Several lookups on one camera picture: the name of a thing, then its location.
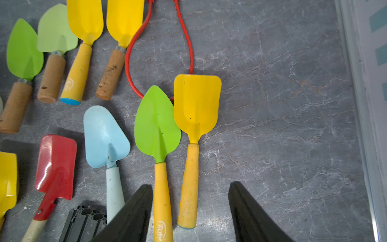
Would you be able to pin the green plastic shovel yellow handle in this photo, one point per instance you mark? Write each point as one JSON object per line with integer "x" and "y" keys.
{"x": 157, "y": 135}

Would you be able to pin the yellow plastic shovel blue cap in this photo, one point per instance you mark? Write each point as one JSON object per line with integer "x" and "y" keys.
{"x": 86, "y": 22}

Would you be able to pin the light blue plastic shovel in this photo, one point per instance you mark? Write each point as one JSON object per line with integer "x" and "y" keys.
{"x": 105, "y": 144}

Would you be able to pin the bright green trowel wooden handle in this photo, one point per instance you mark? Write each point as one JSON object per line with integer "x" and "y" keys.
{"x": 24, "y": 61}

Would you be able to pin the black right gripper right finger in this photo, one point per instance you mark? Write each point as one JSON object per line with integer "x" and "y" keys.
{"x": 251, "y": 222}

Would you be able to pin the red trowel wooden handle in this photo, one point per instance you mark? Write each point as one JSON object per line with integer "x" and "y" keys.
{"x": 54, "y": 177}

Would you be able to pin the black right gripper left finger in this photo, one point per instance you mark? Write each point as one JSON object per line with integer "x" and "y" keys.
{"x": 132, "y": 222}

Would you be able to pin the black aluminium extrusion bar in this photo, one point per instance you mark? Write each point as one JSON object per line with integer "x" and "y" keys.
{"x": 83, "y": 224}

